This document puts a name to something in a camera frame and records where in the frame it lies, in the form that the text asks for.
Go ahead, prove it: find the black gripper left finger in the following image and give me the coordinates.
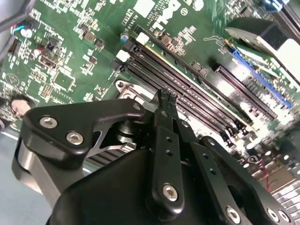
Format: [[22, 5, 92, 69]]
[[10, 90, 186, 219]]

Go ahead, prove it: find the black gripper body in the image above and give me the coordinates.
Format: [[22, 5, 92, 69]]
[[50, 149, 221, 225]]

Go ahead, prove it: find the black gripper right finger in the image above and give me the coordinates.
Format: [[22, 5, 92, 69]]
[[168, 93, 295, 225]]

